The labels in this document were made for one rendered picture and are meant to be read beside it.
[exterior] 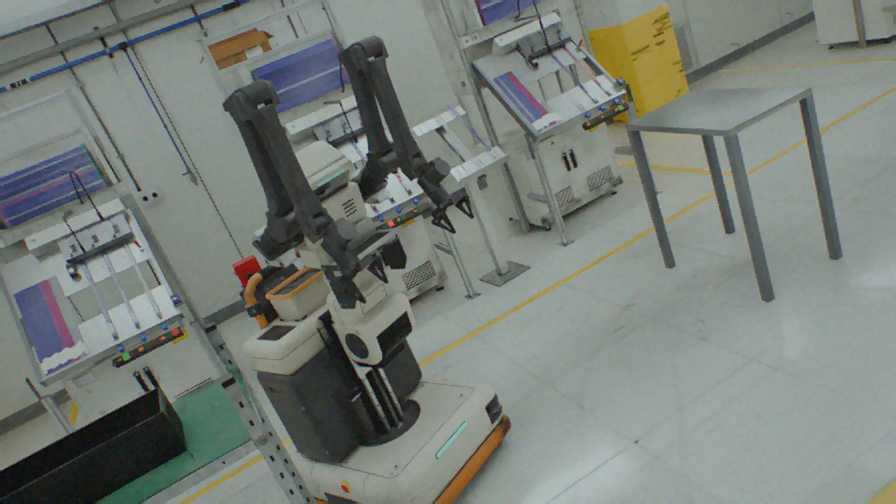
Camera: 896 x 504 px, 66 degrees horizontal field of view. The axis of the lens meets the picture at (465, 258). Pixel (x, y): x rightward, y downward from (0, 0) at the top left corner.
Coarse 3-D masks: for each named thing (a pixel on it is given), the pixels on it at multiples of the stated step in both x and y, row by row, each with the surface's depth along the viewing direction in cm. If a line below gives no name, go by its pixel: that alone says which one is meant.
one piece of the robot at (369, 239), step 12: (360, 228) 227; (372, 228) 231; (384, 228) 232; (396, 228) 227; (360, 240) 227; (372, 240) 225; (384, 240) 223; (396, 240) 229; (324, 252) 217; (360, 252) 218; (372, 252) 235; (384, 252) 238; (396, 252) 234; (336, 264) 214; (396, 264) 238; (324, 276) 222; (336, 276) 215; (336, 288) 219; (348, 300) 219
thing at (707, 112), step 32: (704, 96) 329; (736, 96) 310; (768, 96) 293; (800, 96) 283; (640, 128) 325; (672, 128) 304; (704, 128) 285; (736, 128) 274; (640, 160) 339; (736, 160) 277; (736, 192) 285; (832, 224) 305; (672, 256) 358; (832, 256) 312; (768, 288) 298
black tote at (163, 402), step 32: (128, 416) 168; (160, 416) 155; (64, 448) 163; (96, 448) 150; (128, 448) 153; (160, 448) 156; (0, 480) 158; (32, 480) 161; (64, 480) 149; (96, 480) 151; (128, 480) 154
